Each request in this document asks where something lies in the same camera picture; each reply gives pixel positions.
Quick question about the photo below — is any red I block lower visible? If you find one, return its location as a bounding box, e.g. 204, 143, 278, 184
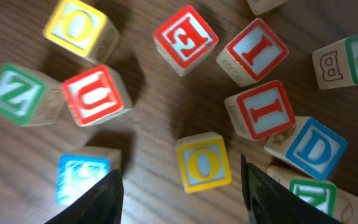
224, 80, 296, 141

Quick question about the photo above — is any blue H block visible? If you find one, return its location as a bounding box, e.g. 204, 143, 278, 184
55, 146, 122, 206

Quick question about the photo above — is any red i block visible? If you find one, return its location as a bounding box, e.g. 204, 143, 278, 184
216, 18, 289, 87
224, 80, 296, 141

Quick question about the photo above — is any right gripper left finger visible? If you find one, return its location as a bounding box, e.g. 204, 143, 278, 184
45, 169, 124, 224

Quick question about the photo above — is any blue 2 block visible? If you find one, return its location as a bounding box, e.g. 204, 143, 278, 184
333, 189, 358, 224

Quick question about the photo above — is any green 4 block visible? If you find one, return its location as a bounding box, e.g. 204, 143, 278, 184
312, 35, 358, 90

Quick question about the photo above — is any red I block upper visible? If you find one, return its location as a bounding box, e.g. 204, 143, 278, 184
216, 18, 289, 87

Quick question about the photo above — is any green Z block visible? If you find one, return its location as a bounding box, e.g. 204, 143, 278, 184
0, 63, 65, 127

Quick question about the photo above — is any green N block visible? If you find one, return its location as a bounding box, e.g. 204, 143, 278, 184
267, 166, 337, 217

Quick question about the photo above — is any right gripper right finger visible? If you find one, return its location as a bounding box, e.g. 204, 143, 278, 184
241, 155, 339, 224

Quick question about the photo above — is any blue D block centre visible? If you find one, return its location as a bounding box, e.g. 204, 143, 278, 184
264, 116, 347, 180

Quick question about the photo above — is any red E block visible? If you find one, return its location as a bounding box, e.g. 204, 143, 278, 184
153, 4, 219, 77

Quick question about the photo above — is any red U block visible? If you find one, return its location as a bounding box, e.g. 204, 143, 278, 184
62, 64, 133, 127

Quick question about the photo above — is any blue L block top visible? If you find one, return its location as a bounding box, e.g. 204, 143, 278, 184
247, 0, 288, 16

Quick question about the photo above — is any yellow o block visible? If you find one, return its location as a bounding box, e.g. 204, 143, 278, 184
175, 132, 232, 194
43, 0, 120, 64

